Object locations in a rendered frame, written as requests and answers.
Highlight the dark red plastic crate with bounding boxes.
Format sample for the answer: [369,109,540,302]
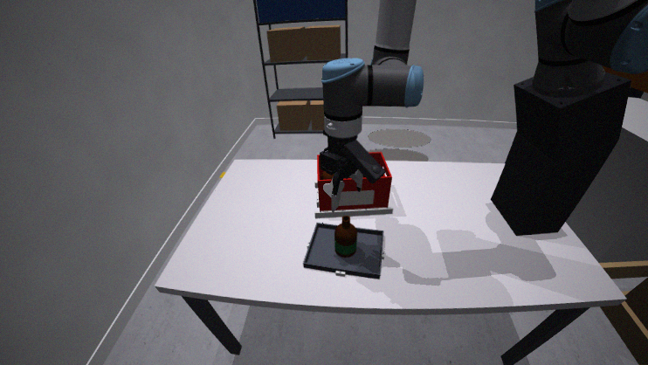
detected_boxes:
[317,152,390,211]

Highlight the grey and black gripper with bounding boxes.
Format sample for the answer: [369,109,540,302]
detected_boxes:
[320,129,363,212]

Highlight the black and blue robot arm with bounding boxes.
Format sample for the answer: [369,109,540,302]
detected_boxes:
[321,0,648,183]

